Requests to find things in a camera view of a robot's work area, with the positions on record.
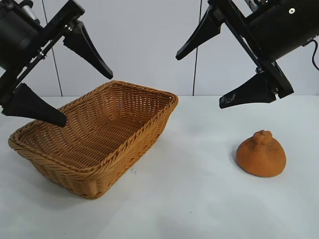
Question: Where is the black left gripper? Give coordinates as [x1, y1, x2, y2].
[0, 0, 114, 128]

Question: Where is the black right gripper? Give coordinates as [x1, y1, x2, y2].
[175, 0, 319, 109]

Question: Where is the woven wicker basket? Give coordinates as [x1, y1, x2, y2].
[8, 80, 179, 200]

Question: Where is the orange-brown bun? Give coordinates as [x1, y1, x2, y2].
[236, 129, 287, 178]

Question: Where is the thin black cable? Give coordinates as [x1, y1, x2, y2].
[303, 39, 319, 70]

